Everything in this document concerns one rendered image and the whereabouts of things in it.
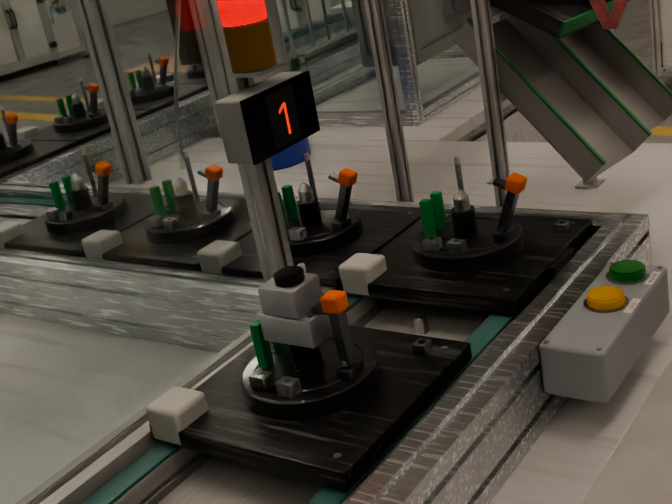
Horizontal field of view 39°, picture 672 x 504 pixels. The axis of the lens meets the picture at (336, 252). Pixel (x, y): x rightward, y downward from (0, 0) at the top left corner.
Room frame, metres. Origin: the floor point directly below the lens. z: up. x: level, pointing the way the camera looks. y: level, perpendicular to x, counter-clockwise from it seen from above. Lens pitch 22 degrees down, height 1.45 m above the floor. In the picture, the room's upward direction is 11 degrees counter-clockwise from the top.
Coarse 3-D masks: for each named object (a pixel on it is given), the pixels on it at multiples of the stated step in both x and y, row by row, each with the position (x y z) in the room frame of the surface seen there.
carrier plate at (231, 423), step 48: (384, 336) 0.93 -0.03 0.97; (240, 384) 0.89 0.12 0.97; (384, 384) 0.83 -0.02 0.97; (432, 384) 0.82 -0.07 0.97; (192, 432) 0.81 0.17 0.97; (240, 432) 0.79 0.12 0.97; (288, 432) 0.78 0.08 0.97; (336, 432) 0.76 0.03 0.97; (384, 432) 0.75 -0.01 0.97; (336, 480) 0.70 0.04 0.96
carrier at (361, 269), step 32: (416, 224) 1.25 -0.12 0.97; (448, 224) 1.17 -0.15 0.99; (480, 224) 1.15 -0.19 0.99; (512, 224) 1.13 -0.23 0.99; (544, 224) 1.16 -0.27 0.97; (576, 224) 1.13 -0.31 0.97; (352, 256) 1.12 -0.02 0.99; (384, 256) 1.15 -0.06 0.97; (416, 256) 1.11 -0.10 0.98; (448, 256) 1.07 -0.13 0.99; (480, 256) 1.05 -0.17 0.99; (512, 256) 1.07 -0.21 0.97; (544, 256) 1.06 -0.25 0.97; (352, 288) 1.09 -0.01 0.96; (384, 288) 1.06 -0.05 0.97; (416, 288) 1.04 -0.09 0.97; (448, 288) 1.02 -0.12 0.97; (480, 288) 1.00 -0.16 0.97; (512, 288) 0.99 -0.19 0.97
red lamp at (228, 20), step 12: (216, 0) 1.05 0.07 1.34; (228, 0) 1.03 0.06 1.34; (240, 0) 1.03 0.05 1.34; (252, 0) 1.03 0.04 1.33; (228, 12) 1.03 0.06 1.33; (240, 12) 1.03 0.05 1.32; (252, 12) 1.03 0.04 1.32; (264, 12) 1.04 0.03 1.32; (228, 24) 1.03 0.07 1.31; (240, 24) 1.03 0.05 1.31
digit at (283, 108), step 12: (276, 96) 1.03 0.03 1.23; (288, 96) 1.05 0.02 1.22; (276, 108) 1.03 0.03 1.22; (288, 108) 1.04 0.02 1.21; (276, 120) 1.02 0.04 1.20; (288, 120) 1.04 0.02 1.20; (276, 132) 1.02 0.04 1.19; (288, 132) 1.04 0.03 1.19; (300, 132) 1.05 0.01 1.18; (276, 144) 1.02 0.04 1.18
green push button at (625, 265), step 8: (616, 264) 0.99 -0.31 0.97; (624, 264) 0.99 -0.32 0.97; (632, 264) 0.98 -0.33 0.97; (640, 264) 0.98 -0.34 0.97; (616, 272) 0.97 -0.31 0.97; (624, 272) 0.97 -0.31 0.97; (632, 272) 0.96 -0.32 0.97; (640, 272) 0.96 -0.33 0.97; (616, 280) 0.97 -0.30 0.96; (624, 280) 0.96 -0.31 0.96; (632, 280) 0.96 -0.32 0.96
